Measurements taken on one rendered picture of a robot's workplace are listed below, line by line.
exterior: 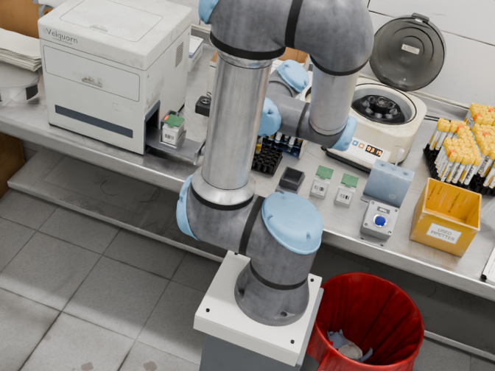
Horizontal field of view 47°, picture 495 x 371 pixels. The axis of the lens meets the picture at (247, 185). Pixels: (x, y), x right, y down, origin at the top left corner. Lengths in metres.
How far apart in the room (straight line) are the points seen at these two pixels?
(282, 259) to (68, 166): 1.51
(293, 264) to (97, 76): 0.68
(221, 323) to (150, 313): 1.14
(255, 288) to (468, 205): 0.65
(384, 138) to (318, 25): 0.82
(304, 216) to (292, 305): 0.19
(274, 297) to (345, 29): 0.52
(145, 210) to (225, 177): 1.25
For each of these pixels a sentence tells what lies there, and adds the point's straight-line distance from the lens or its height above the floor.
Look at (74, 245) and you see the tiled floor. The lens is 2.45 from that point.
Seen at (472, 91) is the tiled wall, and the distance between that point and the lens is 1.91.
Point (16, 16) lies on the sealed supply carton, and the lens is 1.97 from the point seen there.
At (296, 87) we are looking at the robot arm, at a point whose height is 1.20.
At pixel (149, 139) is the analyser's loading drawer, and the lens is 1.49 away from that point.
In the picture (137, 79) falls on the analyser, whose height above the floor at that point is 1.10.
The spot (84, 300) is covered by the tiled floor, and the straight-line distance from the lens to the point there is 2.28.
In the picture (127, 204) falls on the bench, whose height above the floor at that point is 0.27.
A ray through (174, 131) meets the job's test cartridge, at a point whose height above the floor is 0.97.
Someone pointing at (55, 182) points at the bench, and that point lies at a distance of 2.33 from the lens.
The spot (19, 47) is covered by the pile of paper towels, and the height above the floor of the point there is 0.91.
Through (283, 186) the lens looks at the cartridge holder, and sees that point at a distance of 1.44.
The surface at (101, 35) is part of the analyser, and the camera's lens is 1.38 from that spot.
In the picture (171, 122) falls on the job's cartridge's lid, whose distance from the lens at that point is 1.44.
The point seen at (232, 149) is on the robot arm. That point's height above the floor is 1.26.
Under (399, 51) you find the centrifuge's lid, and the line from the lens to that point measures 1.81.
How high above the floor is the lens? 1.84
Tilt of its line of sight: 42 degrees down
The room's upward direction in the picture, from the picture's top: 11 degrees clockwise
